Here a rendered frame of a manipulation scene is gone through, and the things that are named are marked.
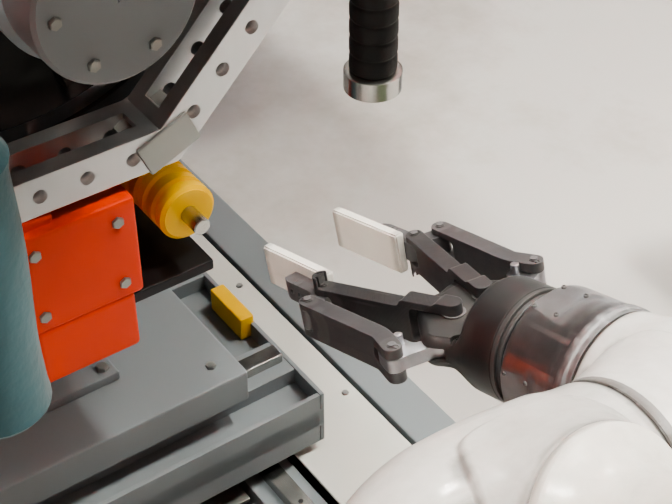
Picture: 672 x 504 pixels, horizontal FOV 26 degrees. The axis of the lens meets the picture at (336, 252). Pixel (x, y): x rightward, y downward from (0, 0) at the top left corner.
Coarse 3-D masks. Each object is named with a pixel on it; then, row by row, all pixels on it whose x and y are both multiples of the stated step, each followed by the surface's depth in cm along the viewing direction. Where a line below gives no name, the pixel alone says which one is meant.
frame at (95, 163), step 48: (240, 0) 125; (288, 0) 127; (192, 48) 130; (240, 48) 126; (144, 96) 128; (192, 96) 126; (48, 144) 125; (96, 144) 124; (144, 144) 126; (48, 192) 122; (96, 192) 126
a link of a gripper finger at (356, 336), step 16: (304, 304) 93; (320, 304) 93; (320, 320) 92; (336, 320) 91; (352, 320) 90; (368, 320) 90; (320, 336) 93; (336, 336) 91; (352, 336) 90; (368, 336) 89; (384, 336) 88; (352, 352) 91; (368, 352) 89; (384, 352) 87; (400, 352) 87
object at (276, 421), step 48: (192, 288) 180; (240, 336) 174; (288, 384) 169; (192, 432) 163; (240, 432) 160; (288, 432) 165; (96, 480) 158; (144, 480) 155; (192, 480) 159; (240, 480) 164
